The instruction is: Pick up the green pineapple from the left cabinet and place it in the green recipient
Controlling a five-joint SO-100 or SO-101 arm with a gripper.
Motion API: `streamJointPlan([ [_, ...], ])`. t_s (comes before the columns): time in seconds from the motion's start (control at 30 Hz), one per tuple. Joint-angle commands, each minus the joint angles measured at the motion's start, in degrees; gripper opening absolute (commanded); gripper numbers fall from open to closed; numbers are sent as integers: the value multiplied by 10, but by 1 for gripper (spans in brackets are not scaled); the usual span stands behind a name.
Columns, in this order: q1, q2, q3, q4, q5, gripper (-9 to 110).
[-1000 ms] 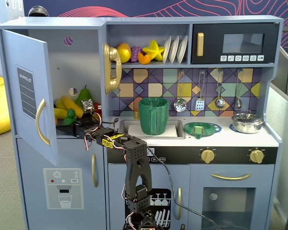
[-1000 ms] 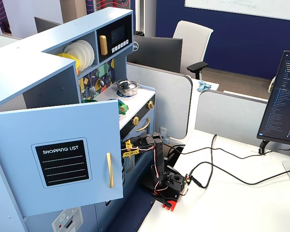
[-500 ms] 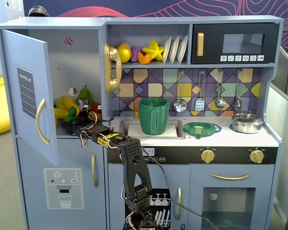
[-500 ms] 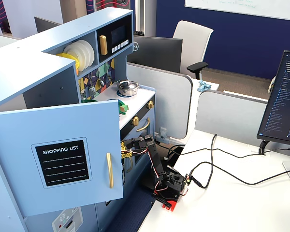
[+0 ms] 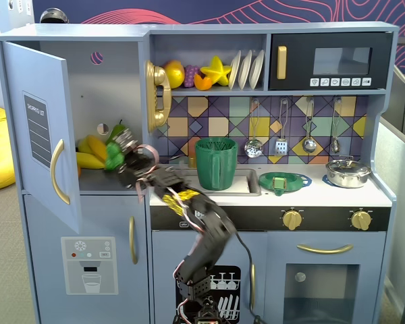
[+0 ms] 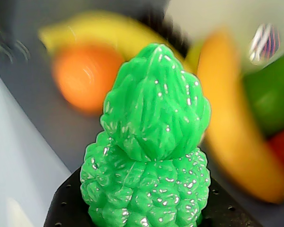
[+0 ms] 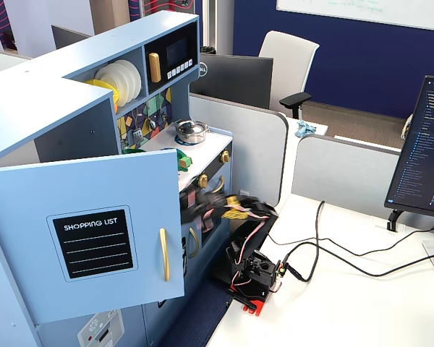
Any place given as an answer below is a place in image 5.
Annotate black toy microwave door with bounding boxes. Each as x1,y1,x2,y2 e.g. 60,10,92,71
268,32,394,91

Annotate white toy plate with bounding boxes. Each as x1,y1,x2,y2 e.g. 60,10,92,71
248,49,265,90
228,50,242,91
238,50,253,90

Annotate metal slotted spatula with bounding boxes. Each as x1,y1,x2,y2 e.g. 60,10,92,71
273,99,289,157

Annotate blue oven door with window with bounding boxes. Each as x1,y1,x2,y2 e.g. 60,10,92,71
265,231,387,324

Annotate steel toy pot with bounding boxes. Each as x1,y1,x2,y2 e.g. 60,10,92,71
325,165,372,189

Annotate green toy pear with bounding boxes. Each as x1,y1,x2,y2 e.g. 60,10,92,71
107,119,127,143

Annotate grey toy sink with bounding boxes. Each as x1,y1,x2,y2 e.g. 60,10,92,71
178,167,263,197

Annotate gold oven door handle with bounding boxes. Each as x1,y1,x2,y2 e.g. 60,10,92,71
296,243,354,254

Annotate metal skimmer spoon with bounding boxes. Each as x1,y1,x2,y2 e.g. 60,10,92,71
244,99,265,159

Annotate metal hanging spoon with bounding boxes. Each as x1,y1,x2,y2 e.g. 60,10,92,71
330,97,342,155

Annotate gold dishwasher door handle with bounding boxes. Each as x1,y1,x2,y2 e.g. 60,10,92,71
250,263,257,306

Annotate metal ladle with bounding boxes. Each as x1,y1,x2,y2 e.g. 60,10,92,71
302,97,317,153

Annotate yellow toy starfruit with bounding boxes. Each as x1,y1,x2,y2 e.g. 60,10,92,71
199,55,233,86

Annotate purple toy grapes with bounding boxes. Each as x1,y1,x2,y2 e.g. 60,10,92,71
183,64,200,89

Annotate large yellow toy banana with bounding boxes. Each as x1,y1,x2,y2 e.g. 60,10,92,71
86,134,109,163

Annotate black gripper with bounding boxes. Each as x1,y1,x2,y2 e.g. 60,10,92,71
113,129,161,190

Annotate green plastic cup recipient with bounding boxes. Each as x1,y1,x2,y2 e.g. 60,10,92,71
194,136,239,191

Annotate green toy pineapple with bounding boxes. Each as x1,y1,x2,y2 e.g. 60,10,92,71
104,141,126,171

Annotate short gold freezer door handle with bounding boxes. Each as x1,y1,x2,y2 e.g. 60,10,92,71
128,216,138,265

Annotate gold stove knob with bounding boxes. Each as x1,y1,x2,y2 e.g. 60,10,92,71
350,209,373,232
281,209,304,232

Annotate blue dishwasher door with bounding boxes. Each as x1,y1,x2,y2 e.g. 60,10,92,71
151,231,268,324

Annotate gold microwave handle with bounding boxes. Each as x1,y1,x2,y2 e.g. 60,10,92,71
277,46,288,80

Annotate black cable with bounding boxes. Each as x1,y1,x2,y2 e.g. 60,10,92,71
234,231,263,324

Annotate yellow toy lemon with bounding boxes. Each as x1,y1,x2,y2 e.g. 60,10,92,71
163,59,186,89

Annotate orange toy fruit slice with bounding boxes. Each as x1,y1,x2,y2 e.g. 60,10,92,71
193,73,213,91

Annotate blue fridge door with list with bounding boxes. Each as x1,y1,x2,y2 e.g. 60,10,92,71
1,40,83,235

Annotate black helmet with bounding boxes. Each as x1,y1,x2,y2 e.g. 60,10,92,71
39,7,70,24

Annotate blue toy play kitchen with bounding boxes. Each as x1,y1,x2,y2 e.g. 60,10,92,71
0,22,400,324

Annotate green round lid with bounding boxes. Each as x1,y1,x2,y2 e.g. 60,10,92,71
258,171,308,197

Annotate steel pot lid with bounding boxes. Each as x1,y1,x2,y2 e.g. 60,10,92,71
325,155,373,175

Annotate gold toy telephone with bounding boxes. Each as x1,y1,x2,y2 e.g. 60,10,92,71
144,59,173,134

